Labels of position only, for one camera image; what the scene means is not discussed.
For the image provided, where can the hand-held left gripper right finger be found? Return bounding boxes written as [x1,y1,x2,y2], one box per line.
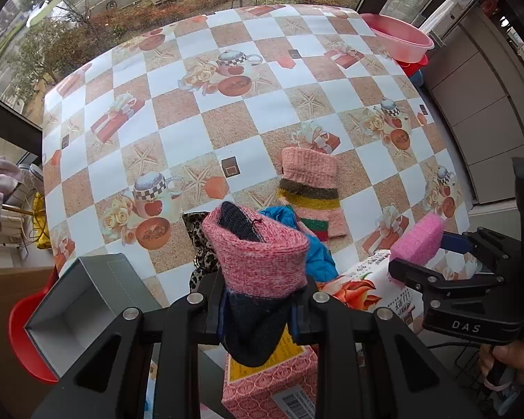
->
[288,281,485,419]

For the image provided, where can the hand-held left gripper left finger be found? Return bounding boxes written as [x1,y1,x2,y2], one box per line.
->
[30,271,228,419]

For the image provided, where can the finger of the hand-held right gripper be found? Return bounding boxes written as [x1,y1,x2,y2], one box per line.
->
[388,258,504,311]
[441,226,515,272]

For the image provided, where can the small pink sponge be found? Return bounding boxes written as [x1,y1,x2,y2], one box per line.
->
[390,213,447,268]

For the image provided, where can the blue cloth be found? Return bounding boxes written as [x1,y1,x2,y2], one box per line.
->
[259,205,340,281]

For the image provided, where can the pink and navy sock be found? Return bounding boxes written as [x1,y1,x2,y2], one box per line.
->
[200,201,311,368]

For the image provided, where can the grey cardboard box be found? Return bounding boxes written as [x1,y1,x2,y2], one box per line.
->
[24,253,176,380]

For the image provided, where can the pink striped knit sock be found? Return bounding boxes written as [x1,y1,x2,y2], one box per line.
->
[277,146,347,239]

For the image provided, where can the person's right hand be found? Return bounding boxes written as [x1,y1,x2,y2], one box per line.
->
[478,338,524,392]

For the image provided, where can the floral tissue pack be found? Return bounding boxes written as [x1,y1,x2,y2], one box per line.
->
[316,249,427,338]

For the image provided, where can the red patterned carton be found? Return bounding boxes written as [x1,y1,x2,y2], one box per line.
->
[222,323,320,419]

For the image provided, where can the grey cabinet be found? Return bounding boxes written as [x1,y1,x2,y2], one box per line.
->
[427,8,524,215]

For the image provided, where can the red plastic basin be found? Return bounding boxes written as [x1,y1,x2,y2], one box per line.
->
[396,53,429,78]

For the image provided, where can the red plastic stool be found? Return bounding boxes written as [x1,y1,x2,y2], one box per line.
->
[8,265,60,385]

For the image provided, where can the yellow folded item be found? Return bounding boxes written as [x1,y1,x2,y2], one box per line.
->
[32,192,50,250]

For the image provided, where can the checkered printed tablecloth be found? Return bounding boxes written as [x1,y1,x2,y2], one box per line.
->
[41,4,473,315]

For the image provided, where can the pink plastic basin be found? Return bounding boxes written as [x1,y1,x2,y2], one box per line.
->
[360,13,436,64]

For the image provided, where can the gold wire rack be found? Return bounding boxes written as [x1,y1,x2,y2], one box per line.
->
[0,157,45,250]

